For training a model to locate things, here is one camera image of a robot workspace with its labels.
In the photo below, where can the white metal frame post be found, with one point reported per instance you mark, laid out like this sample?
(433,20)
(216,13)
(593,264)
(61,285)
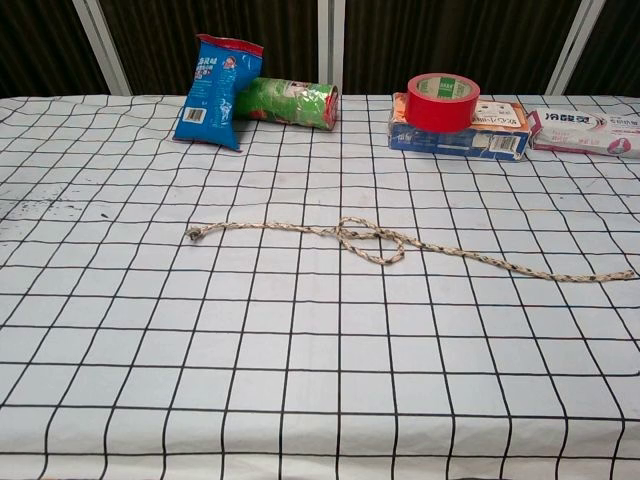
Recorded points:
(572,45)
(332,40)
(102,45)

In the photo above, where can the pink white toothpaste box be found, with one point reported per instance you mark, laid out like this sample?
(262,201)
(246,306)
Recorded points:
(580,130)

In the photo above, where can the green cylindrical chip can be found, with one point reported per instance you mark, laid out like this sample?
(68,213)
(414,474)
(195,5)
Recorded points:
(290,102)

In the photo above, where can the blue snack bag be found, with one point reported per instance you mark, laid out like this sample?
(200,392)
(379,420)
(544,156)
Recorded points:
(215,95)

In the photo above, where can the white black grid tablecloth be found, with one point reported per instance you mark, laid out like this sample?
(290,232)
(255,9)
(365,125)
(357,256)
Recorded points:
(320,325)

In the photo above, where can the red tape roll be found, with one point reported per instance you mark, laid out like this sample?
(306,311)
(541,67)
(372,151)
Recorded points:
(440,107)

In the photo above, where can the blue orange tissue pack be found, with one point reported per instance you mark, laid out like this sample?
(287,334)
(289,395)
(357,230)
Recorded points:
(495,137)

